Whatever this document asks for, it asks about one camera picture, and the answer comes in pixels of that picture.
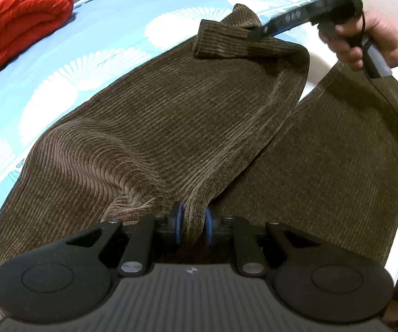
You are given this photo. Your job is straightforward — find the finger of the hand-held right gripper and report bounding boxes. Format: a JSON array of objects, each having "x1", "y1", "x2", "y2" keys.
[{"x1": 245, "y1": 24, "x2": 273, "y2": 41}]

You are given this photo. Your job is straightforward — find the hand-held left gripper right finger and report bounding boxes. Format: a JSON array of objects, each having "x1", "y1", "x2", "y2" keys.
[{"x1": 204, "y1": 207, "x2": 321, "y2": 278}]

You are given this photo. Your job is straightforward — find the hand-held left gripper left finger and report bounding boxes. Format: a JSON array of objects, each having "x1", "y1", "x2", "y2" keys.
[{"x1": 64, "y1": 201, "x2": 186, "y2": 278}]

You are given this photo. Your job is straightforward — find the brown corduroy pants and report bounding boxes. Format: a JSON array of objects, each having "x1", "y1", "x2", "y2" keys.
[{"x1": 0, "y1": 3, "x2": 398, "y2": 322}]

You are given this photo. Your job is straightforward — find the person's right hand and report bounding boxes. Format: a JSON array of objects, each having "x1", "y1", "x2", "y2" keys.
[{"x1": 318, "y1": 8, "x2": 398, "y2": 71}]

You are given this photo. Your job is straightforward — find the blue white patterned bed sheet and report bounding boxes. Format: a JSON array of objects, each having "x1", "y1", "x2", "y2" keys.
[{"x1": 0, "y1": 0, "x2": 398, "y2": 284}]

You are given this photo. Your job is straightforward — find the red folded blanket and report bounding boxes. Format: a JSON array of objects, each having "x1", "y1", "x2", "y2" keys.
[{"x1": 0, "y1": 0, "x2": 74, "y2": 93}]

